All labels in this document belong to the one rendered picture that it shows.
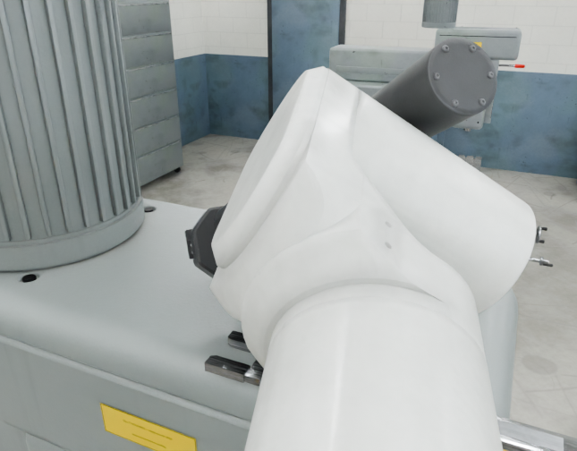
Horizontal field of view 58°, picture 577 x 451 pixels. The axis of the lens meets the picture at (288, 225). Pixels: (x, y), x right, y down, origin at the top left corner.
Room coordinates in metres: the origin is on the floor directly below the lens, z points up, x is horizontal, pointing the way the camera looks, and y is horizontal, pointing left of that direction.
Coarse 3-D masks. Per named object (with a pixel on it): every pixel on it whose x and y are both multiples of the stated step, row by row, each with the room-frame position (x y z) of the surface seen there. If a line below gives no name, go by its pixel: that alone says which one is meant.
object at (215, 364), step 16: (240, 336) 0.31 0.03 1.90; (208, 368) 0.28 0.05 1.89; (224, 368) 0.27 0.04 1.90; (240, 368) 0.27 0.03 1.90; (256, 368) 0.27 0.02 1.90; (256, 384) 0.26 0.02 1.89; (496, 416) 0.23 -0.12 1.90; (512, 432) 0.22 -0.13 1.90; (528, 432) 0.22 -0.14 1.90; (544, 432) 0.22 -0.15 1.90; (512, 448) 0.21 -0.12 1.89; (528, 448) 0.21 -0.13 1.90; (544, 448) 0.21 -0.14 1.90; (560, 448) 0.21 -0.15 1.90; (576, 448) 0.21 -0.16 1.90
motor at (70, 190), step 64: (0, 0) 0.42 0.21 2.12; (64, 0) 0.45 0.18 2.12; (0, 64) 0.42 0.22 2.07; (64, 64) 0.45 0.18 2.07; (0, 128) 0.41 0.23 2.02; (64, 128) 0.44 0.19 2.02; (128, 128) 0.52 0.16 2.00; (0, 192) 0.42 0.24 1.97; (64, 192) 0.44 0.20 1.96; (128, 192) 0.50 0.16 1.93; (0, 256) 0.41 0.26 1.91; (64, 256) 0.42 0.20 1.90
